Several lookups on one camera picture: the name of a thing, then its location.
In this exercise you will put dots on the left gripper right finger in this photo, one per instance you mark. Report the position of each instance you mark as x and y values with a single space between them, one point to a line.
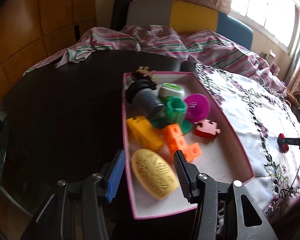
243 218

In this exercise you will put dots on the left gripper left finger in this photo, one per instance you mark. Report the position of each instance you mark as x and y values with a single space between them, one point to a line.
55 217

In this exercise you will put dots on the red puzzle piece block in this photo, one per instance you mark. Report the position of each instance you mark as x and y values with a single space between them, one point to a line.
284 148

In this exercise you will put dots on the black grey cylindrical container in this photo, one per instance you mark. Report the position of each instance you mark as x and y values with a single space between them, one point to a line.
140 93

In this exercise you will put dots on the white container green lid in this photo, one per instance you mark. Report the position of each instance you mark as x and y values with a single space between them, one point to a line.
171 90

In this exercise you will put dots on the white embroidered floral tablecloth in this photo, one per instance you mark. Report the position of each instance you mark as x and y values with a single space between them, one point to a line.
258 116

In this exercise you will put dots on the yellow oval soap bar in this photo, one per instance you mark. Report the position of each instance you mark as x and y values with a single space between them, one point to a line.
153 173

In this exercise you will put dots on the red white puzzle piece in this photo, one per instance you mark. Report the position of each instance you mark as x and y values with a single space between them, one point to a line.
206 129

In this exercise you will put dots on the orange cube blocks toy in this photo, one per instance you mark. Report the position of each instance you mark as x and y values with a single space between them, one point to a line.
175 140

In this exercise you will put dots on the yellow rectangular block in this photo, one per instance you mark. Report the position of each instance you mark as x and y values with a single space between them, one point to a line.
144 133

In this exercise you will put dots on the magenta round disc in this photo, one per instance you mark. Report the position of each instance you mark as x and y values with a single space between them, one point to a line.
198 107

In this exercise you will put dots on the green plastic cup toy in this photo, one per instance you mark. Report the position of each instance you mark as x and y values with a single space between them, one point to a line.
175 112

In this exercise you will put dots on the pink striped bedsheet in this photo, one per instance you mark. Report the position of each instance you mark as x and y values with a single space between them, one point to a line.
205 47

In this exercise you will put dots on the black hair clip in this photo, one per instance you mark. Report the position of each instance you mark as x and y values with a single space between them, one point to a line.
143 74

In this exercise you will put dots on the black rolled mat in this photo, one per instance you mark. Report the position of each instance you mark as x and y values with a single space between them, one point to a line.
119 14

